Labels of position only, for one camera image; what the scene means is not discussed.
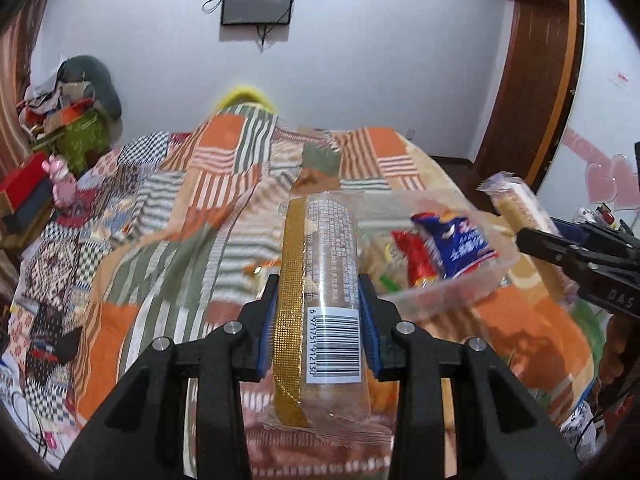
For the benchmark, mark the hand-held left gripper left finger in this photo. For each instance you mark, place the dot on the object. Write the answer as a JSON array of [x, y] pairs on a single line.
[[265, 320]]

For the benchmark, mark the grey bag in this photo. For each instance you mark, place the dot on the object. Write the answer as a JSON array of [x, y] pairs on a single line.
[[95, 80]]

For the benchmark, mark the wooden door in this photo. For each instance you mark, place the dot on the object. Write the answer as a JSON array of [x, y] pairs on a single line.
[[530, 75]]

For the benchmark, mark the patchwork blanket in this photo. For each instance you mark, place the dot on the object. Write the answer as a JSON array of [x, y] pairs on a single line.
[[190, 220]]

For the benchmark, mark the pink plush toy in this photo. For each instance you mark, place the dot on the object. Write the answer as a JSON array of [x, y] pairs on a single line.
[[62, 180]]

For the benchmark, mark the clear plastic container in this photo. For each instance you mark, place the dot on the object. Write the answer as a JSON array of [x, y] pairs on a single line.
[[450, 305]]

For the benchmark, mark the red wall sticker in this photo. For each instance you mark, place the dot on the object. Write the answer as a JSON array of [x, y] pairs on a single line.
[[622, 79]]

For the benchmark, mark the gold-edged clear biscuit roll packet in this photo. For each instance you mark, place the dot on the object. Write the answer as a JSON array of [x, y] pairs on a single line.
[[325, 260]]

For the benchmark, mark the pink heart wall stickers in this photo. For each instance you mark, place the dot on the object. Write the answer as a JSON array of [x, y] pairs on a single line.
[[607, 175]]

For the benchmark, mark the orange snack wrapper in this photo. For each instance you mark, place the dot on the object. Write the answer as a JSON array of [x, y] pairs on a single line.
[[260, 267]]

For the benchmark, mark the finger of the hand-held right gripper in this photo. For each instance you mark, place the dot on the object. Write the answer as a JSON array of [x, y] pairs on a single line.
[[545, 247], [567, 226]]

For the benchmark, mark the red snack packet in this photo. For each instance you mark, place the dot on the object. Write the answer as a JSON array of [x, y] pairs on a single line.
[[417, 260]]

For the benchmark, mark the person's right hand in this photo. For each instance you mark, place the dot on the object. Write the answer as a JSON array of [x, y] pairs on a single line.
[[615, 350]]

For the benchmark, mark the green snack wrapper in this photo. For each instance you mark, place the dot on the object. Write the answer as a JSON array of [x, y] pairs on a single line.
[[390, 284]]

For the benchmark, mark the red box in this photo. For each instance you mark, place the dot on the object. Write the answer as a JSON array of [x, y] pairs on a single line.
[[25, 180]]

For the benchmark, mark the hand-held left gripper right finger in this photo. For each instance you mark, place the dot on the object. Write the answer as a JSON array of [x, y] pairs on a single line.
[[368, 325]]

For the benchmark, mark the green patterned box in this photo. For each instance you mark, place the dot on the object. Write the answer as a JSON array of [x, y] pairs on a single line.
[[82, 137]]

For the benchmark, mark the blue snack packet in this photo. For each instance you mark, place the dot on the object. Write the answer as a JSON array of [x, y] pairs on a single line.
[[462, 245]]

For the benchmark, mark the wall socket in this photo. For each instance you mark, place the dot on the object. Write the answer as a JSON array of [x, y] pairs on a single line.
[[410, 133]]

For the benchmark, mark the black wall box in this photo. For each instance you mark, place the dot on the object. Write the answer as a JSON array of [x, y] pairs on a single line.
[[257, 2]]

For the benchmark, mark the yellow pillow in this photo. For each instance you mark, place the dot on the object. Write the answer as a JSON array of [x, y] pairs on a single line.
[[245, 97]]

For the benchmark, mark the blue and white packet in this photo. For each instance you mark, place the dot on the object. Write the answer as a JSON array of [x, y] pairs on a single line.
[[582, 420]]

